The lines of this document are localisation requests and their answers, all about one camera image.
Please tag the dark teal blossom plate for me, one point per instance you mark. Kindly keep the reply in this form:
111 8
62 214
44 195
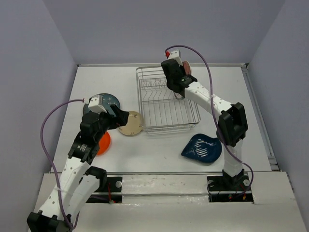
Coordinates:
108 100

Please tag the navy blue shell dish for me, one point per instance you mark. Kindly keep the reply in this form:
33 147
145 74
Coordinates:
203 149

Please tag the small beige plate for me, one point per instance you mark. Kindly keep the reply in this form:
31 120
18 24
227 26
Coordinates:
134 125

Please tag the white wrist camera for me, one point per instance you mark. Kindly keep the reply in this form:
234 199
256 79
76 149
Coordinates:
176 55
96 104

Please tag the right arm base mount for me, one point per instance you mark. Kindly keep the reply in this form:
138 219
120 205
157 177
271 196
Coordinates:
220 192

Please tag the red and teal floral plate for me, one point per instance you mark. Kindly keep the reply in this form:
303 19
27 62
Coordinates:
187 67

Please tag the silver wire dish rack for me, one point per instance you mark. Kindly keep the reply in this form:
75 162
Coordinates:
160 110

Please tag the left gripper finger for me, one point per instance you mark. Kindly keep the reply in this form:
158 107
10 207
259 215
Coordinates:
122 117
115 109

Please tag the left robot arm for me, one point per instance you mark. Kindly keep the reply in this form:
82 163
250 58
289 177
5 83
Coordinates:
79 179

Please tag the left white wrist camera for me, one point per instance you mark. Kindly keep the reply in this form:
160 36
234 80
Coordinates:
96 104

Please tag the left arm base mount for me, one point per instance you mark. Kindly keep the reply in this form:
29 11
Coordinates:
110 193

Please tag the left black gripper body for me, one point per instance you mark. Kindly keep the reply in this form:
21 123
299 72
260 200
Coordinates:
107 121

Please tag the white plate orange sunburst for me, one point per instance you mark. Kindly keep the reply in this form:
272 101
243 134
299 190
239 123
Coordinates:
178 96

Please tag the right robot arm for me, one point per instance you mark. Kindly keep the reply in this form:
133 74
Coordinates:
230 119

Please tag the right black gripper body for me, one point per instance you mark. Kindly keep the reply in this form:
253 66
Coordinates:
169 84

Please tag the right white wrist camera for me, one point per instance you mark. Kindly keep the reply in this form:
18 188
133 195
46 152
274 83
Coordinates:
176 55

